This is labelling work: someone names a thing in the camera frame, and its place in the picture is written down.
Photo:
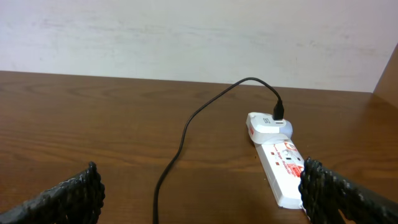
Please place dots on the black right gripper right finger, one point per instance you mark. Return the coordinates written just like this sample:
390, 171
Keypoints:
328, 197

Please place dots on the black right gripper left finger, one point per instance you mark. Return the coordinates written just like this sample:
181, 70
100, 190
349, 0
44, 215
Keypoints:
78, 200

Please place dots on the white power strip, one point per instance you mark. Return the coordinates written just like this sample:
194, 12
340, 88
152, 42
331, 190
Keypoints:
283, 166

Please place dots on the white wall charger adapter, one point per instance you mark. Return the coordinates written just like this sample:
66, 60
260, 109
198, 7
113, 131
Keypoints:
263, 129

